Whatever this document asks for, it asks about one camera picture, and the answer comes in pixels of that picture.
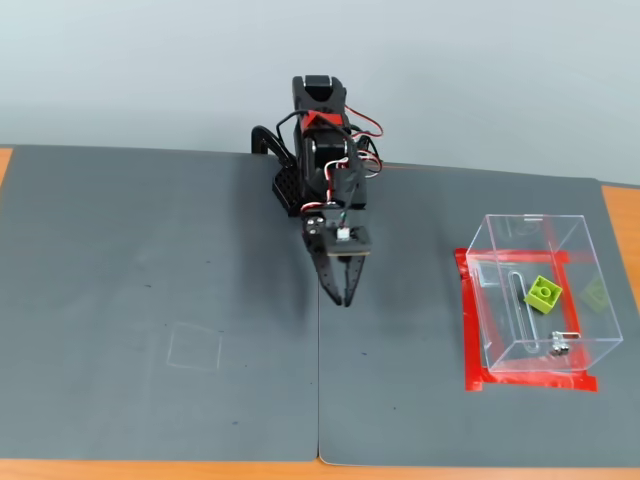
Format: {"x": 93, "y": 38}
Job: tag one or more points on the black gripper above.
{"x": 314, "y": 237}

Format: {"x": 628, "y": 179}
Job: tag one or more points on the small metal latch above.
{"x": 560, "y": 345}

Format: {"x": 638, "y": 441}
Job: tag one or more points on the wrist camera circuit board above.
{"x": 352, "y": 240}

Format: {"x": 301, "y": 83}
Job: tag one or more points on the dark grey mat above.
{"x": 125, "y": 275}
{"x": 410, "y": 375}

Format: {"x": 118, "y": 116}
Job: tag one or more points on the transparent plastic box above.
{"x": 550, "y": 240}

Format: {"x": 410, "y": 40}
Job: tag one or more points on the green lego block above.
{"x": 542, "y": 295}

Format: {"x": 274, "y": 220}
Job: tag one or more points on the red tape strip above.
{"x": 530, "y": 384}
{"x": 469, "y": 325}
{"x": 582, "y": 357}
{"x": 505, "y": 256}

